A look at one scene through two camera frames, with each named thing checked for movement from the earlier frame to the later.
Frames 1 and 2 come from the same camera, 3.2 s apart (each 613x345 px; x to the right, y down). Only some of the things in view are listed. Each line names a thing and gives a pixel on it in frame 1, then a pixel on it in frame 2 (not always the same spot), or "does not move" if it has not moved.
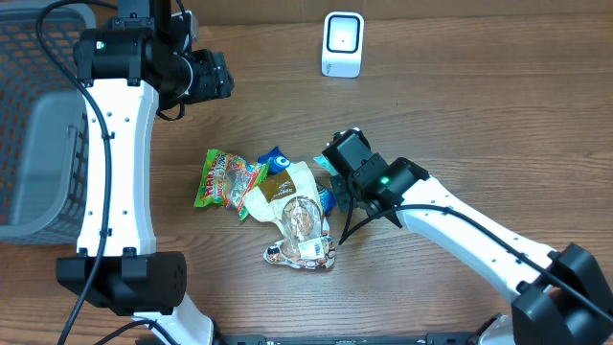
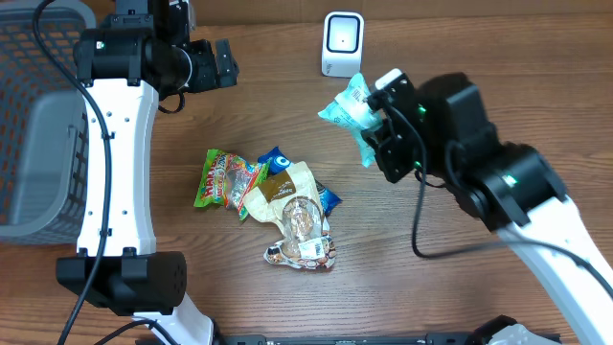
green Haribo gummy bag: [227, 179] does not move
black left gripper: [215, 81] → [209, 77]
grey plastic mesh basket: [40, 122] does not move
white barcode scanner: [343, 43] does not move
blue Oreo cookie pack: [278, 161] does not move
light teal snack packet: [326, 164] → [350, 111]
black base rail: [429, 339] does not move
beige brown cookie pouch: [289, 196] does not move
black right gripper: [344, 202] → [393, 167]
